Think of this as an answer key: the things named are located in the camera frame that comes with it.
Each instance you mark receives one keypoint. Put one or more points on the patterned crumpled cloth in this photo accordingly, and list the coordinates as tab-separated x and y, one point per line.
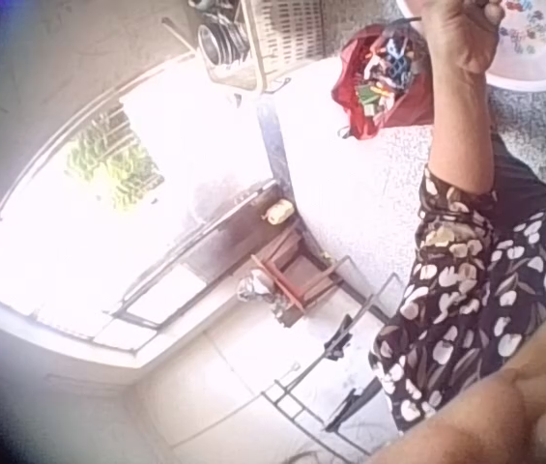
255	290

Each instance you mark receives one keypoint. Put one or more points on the stack of steel bowls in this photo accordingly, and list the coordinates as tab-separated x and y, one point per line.
219	41

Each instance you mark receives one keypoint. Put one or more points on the person's left hand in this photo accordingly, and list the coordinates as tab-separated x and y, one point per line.
461	38

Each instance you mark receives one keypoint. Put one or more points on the yellow sponge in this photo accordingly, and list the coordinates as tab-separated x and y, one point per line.
279	211

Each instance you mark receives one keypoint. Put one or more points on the beige perforated plastic basket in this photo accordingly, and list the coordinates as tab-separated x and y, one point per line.
287	31

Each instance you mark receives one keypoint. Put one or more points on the black metal frame rack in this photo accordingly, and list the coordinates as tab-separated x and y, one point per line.
330	348

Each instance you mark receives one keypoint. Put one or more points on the green leafy plant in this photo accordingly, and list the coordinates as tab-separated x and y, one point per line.
115	166

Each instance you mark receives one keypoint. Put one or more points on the red bag of colourful items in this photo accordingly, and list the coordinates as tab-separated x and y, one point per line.
383	87

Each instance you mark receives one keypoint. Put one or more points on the person's left fingers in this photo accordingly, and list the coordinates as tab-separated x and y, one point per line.
492	10

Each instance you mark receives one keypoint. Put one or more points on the white floral plastic basin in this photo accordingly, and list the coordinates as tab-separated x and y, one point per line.
533	53

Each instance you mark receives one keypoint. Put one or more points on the red wooden stool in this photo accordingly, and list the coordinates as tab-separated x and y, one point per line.
296	275

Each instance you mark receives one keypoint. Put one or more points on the window with metal frame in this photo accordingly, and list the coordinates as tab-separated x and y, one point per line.
84	232

